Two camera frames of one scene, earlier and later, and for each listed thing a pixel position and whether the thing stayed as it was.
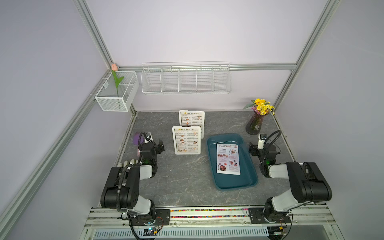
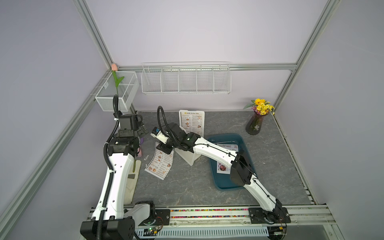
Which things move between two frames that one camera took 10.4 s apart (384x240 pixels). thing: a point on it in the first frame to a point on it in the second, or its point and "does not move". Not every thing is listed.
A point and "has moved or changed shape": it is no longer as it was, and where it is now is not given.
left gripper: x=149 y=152 to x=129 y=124
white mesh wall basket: x=118 y=93 does not move
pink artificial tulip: x=114 y=68 does not move
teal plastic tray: x=232 y=165 does not move
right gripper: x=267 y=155 to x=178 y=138
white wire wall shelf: x=186 y=77 does not move
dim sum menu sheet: x=186 y=139 has moved or changed shape
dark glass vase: x=254 y=126 does not move
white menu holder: x=187 y=140 has moved or changed shape
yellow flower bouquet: x=261 y=106 does not move
